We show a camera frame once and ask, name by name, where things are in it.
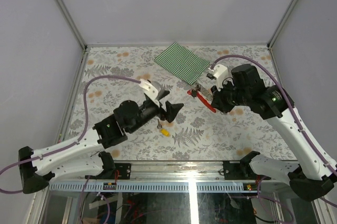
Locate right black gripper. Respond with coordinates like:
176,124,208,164
211,78,250,113

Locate key with yellow tag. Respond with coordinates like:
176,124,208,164
157,119,171,137

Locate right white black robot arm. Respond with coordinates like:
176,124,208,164
207,64,336,202

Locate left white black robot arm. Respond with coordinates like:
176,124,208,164
18,97,184,194

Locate green striped folded cloth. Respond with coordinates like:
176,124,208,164
154,43,210,85

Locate floral table mat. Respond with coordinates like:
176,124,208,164
63,46,295,161

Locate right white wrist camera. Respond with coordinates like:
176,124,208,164
206,64,229,91

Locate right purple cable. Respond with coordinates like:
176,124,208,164
210,54,337,224

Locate purple cable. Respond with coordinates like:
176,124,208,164
210,54,337,224
0,75,143,194

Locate aluminium mounting rail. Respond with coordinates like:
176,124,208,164
39,160,323,181

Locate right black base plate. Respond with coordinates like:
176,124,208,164
218,161,244,180

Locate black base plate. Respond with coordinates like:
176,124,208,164
218,161,244,180
85,163,132,181

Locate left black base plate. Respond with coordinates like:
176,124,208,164
85,163,132,181

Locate blue slotted cable duct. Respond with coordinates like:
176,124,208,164
49,181,245,193

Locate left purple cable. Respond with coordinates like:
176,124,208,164
0,75,143,194

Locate aluminium frame profiles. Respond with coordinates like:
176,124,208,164
39,0,316,161

